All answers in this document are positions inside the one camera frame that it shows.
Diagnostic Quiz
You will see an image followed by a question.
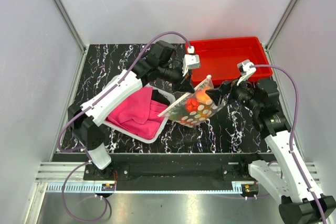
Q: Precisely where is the polka dot zip bag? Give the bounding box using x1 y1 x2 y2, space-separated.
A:
158 75 226 128

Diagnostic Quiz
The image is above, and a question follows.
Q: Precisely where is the red fake pepper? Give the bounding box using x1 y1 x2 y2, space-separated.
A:
185 98 200 113

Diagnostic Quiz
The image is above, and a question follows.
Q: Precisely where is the red plastic bin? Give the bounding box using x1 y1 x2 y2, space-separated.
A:
190 37 269 86

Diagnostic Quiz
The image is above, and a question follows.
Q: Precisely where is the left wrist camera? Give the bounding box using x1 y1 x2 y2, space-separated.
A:
183 46 201 76

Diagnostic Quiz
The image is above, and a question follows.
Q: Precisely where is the white plastic basket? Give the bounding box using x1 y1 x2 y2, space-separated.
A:
103 74 176 144

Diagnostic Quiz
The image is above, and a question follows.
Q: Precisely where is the pink cloth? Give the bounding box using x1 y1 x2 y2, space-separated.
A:
108 87 169 141

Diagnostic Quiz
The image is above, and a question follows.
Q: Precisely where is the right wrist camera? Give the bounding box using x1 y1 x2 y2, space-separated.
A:
237 60 256 85

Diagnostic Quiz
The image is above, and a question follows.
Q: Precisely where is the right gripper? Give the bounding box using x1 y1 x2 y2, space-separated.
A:
205 74 261 113

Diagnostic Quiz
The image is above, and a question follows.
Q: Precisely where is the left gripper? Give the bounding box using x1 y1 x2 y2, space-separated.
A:
158 62 195 93

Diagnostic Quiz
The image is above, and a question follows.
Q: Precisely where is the fake peach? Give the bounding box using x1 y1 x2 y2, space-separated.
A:
195 89 210 104

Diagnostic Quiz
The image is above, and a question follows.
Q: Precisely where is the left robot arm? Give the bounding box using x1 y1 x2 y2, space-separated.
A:
67 40 200 180

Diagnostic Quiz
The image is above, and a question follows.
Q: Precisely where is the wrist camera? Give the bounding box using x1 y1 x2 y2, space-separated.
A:
237 60 256 85
183 46 201 76

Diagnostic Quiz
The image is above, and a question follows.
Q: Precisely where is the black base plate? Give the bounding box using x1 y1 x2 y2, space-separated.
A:
83 153 270 192

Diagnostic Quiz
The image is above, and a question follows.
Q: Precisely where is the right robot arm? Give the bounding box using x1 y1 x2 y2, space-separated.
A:
206 79 335 223

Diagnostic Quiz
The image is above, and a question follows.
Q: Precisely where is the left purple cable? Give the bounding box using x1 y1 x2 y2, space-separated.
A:
56 31 194 222

